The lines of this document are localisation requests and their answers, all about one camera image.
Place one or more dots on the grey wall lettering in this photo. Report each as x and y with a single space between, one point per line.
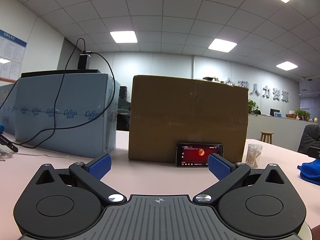
257 92

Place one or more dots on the black office chair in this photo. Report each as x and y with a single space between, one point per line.
308 136

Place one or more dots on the black power adapter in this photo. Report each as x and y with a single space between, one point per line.
83 61

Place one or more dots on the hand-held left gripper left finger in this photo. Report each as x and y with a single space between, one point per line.
100 166

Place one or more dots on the blue cloth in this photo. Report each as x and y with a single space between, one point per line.
311 172

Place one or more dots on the dark desk furniture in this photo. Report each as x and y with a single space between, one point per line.
124 110

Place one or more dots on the computer monitor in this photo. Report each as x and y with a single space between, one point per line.
275 112

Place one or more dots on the clear cotton swab container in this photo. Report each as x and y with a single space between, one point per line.
254 155

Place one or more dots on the grey-blue wrapped box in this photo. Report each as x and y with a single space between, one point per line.
80 92
7 105

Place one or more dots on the wooden stool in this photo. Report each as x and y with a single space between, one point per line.
266 133

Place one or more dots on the beige glass-door cabinet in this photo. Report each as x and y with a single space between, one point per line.
211 79

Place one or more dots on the brown cardboard box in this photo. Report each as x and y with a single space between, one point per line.
175 112

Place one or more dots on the white reception counter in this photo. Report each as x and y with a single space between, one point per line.
282 130

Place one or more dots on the wall poster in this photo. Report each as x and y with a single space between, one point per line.
12 55

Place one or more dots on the black smartphone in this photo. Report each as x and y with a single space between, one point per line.
197 155

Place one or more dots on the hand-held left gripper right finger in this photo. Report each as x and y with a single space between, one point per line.
220 167

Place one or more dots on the black flat board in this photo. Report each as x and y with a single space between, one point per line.
50 73

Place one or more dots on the potted green plant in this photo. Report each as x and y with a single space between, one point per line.
253 106
302 113

